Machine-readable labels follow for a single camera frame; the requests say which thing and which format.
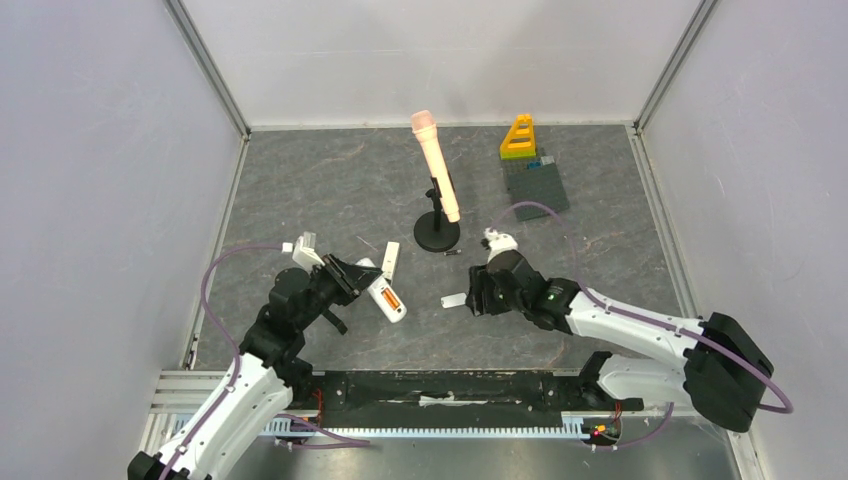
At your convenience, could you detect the yellow lego frame piece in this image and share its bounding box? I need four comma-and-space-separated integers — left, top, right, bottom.
499, 114, 537, 151

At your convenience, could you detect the black microphone stand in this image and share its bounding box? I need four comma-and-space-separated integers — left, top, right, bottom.
413, 178, 461, 253

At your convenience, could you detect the orange battery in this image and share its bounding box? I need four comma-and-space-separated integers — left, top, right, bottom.
381, 288, 403, 313

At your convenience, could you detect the grey lego baseplate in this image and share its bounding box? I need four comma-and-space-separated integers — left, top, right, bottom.
501, 149, 570, 213

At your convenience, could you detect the white boxed remote with display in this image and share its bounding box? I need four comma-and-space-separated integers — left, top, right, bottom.
381, 241, 400, 284

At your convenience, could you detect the white remote control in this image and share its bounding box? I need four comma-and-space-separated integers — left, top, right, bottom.
367, 269, 408, 324

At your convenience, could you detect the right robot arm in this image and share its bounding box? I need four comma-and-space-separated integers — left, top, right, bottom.
465, 250, 774, 433

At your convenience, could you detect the white battery cover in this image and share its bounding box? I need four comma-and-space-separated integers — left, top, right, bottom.
440, 293, 467, 309

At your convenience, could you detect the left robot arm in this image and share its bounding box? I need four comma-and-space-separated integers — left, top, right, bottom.
127, 254, 382, 479

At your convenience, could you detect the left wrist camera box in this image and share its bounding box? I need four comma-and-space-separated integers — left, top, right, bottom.
281, 231, 325, 272

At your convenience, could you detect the white cable duct strip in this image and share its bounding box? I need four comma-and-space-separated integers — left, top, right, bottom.
258, 417, 591, 440

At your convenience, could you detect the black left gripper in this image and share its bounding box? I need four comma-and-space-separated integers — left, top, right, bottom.
295, 251, 382, 330

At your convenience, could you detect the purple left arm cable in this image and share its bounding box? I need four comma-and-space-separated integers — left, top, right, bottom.
155, 243, 372, 480

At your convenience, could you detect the lime green lego brick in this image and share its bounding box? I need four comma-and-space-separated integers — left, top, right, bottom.
499, 148, 537, 161

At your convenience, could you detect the pink microphone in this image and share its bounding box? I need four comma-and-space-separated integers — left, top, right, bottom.
410, 110, 461, 223

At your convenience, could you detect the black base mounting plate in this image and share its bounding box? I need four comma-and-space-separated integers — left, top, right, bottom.
287, 370, 644, 429

